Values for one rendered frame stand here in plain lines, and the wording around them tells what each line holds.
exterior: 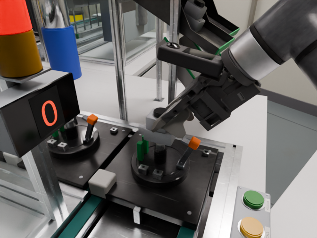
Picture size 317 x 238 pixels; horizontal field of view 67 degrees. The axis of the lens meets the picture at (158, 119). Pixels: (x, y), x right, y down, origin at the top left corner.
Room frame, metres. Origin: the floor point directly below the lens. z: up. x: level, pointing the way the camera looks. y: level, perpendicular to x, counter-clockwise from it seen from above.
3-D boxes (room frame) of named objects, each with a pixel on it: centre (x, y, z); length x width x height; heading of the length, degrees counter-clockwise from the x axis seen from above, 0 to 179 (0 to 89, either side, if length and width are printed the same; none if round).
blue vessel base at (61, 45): (1.28, 0.52, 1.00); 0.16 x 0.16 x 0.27
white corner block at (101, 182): (0.37, 0.12, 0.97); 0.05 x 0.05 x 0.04; 68
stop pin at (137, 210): (0.31, 0.04, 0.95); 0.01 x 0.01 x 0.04; 68
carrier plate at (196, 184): (0.43, 0.00, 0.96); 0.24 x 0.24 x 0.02; 68
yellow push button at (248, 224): (0.27, -0.17, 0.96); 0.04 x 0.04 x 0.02
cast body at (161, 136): (0.43, 0.00, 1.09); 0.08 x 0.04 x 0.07; 68
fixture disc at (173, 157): (0.43, 0.00, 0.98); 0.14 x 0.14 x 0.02
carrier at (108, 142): (0.52, 0.23, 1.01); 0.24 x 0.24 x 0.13; 68
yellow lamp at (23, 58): (0.29, 0.18, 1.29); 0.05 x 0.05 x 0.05
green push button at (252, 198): (0.33, -0.20, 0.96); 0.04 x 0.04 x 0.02
